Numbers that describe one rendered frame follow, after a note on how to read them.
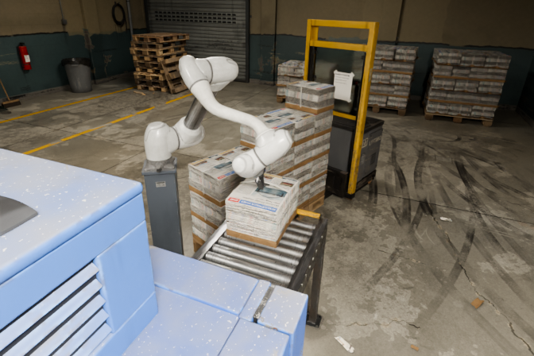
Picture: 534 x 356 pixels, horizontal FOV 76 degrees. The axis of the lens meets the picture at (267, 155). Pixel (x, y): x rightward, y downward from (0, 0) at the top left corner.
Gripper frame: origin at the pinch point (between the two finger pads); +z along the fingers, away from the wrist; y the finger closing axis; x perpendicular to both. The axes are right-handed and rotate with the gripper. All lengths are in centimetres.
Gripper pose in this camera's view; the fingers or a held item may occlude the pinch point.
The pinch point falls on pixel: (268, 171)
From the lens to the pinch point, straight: 185.6
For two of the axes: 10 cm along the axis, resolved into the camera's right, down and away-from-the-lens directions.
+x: 9.3, 1.8, -3.3
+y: -2.1, 9.8, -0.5
